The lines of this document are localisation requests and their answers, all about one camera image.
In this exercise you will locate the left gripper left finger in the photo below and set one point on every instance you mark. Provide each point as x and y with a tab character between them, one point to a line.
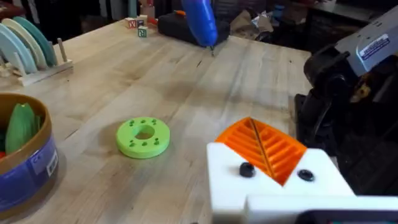
227	174

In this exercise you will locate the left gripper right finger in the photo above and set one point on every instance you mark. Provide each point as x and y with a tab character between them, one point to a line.
320	174

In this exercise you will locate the blue electric screwdriver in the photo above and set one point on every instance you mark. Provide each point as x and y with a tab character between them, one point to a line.
200	21

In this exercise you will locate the green disc with holes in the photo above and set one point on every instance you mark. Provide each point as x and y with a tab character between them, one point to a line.
127	146

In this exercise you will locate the crumpled brown paper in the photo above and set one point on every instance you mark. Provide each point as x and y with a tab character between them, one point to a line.
248	26

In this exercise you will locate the black tool case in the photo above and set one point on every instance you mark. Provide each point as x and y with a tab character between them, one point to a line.
174	28

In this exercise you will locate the green print letter block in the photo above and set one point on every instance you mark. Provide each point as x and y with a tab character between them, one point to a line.
142	31

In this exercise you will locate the blue print letter block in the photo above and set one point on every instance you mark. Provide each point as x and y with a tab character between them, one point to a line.
142	20

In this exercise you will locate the red print letter block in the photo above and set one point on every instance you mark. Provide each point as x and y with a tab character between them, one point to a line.
131	23

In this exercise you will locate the blue tub with toys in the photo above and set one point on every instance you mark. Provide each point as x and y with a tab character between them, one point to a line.
28	177

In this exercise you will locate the small wooden peg rack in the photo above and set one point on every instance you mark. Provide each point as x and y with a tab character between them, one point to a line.
46	73

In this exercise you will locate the teal plate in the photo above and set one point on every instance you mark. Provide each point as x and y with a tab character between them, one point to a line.
43	43

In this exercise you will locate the cream plate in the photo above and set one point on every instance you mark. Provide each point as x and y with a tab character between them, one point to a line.
29	40

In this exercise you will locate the light blue plate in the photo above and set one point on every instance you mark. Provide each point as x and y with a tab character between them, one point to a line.
15	53

